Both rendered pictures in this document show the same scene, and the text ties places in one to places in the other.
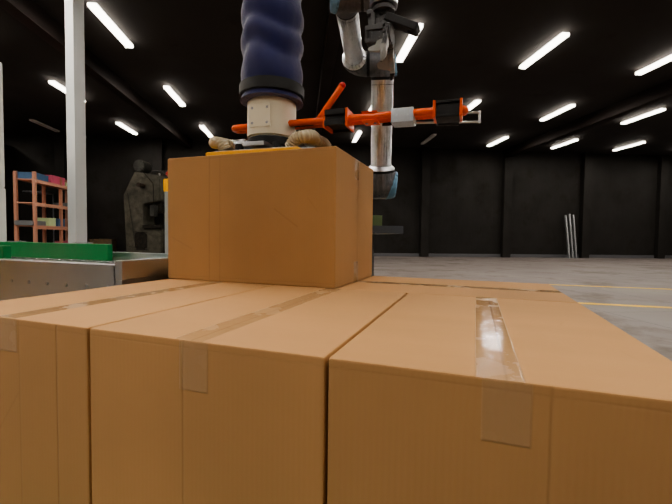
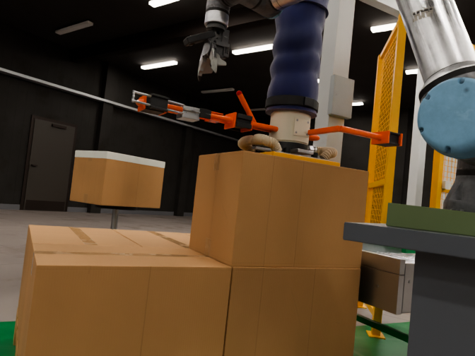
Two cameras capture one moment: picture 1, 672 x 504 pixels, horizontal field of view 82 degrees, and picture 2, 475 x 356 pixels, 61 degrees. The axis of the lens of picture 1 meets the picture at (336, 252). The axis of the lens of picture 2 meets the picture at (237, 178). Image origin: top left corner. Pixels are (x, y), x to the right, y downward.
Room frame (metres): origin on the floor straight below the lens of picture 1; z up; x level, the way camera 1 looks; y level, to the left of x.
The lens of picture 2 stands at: (2.37, -1.17, 0.78)
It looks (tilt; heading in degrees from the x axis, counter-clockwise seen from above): 3 degrees up; 132
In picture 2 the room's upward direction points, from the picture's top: 6 degrees clockwise
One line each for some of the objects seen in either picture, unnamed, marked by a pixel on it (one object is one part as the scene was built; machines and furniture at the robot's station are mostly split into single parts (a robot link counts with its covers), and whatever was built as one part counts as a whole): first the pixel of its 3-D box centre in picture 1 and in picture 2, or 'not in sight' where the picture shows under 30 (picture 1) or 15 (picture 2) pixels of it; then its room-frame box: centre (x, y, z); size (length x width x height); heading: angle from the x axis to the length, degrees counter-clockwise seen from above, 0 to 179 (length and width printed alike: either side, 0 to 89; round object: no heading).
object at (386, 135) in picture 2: not in sight; (386, 139); (1.73, 0.43, 1.08); 0.09 x 0.08 x 0.05; 161
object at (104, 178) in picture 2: not in sight; (119, 180); (-0.56, 0.66, 0.82); 0.60 x 0.40 x 0.40; 97
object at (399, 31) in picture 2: not in sight; (379, 175); (1.17, 1.73, 1.05); 0.87 x 0.10 x 2.10; 122
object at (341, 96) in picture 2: not in sight; (341, 97); (0.90, 1.55, 1.62); 0.20 x 0.05 x 0.30; 70
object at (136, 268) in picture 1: (196, 263); (338, 251); (1.50, 0.54, 0.58); 0.70 x 0.03 x 0.06; 160
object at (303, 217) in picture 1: (276, 221); (277, 210); (1.38, 0.21, 0.74); 0.60 x 0.40 x 0.40; 70
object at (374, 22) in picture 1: (380, 28); (215, 43); (1.26, -0.14, 1.36); 0.09 x 0.08 x 0.12; 70
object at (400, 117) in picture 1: (403, 117); (188, 114); (1.23, -0.21, 1.07); 0.07 x 0.07 x 0.04; 71
